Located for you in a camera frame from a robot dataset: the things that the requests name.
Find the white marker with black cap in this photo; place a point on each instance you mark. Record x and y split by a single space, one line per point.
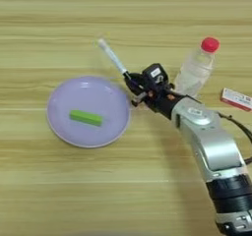
111 54

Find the green rectangular block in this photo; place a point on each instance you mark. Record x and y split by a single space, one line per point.
86 117

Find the red and white small box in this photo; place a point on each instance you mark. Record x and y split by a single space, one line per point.
237 99

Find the lilac round plate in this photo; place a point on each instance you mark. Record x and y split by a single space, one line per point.
85 95

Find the clear bottle with red cap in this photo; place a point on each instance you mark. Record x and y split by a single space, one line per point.
197 69

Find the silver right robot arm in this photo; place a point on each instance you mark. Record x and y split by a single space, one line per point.
213 145

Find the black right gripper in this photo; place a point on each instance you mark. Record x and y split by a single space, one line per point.
162 99

